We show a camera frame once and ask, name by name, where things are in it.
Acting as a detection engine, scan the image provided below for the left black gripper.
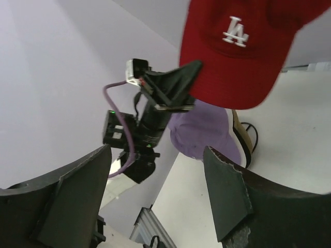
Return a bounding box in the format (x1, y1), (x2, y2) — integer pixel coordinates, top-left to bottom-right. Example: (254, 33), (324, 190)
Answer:
(133, 60), (203, 150)

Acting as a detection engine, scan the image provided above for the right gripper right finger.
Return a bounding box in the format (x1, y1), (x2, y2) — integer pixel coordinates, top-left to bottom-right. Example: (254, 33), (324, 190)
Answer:
(203, 147), (330, 247)

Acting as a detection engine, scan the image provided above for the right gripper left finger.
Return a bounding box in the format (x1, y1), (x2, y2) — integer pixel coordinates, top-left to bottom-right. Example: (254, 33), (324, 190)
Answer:
(1, 145), (112, 248)

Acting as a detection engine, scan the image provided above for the lavender cap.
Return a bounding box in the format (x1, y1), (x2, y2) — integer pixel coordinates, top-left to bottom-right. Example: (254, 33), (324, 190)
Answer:
(168, 100), (242, 165)

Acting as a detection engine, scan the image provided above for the black and white cap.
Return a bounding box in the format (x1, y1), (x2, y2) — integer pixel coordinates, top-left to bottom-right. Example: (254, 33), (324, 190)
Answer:
(234, 129), (252, 169)

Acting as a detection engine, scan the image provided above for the beige baseball cap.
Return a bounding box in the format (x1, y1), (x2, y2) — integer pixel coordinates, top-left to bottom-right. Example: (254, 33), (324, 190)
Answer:
(232, 110), (253, 153)

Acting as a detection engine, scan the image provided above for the red cap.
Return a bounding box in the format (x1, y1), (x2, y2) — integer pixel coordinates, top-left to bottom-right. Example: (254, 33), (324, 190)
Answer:
(179, 0), (330, 110)

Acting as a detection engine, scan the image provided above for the white baseball cap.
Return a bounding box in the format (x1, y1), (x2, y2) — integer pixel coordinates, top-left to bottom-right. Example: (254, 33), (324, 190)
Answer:
(225, 108), (242, 151)

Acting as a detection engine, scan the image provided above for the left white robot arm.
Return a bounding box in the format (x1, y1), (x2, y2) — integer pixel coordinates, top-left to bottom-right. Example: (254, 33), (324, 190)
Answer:
(102, 58), (203, 183)

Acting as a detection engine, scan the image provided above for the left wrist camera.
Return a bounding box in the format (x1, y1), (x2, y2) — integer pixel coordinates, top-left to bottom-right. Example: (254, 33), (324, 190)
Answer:
(125, 58), (152, 87)

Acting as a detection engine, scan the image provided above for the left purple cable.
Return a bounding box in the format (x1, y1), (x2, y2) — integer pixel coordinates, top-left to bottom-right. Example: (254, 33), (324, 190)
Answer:
(102, 80), (137, 179)

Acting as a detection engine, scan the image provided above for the aluminium frame rail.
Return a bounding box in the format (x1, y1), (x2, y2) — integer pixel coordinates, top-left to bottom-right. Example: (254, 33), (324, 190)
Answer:
(130, 208), (176, 248)

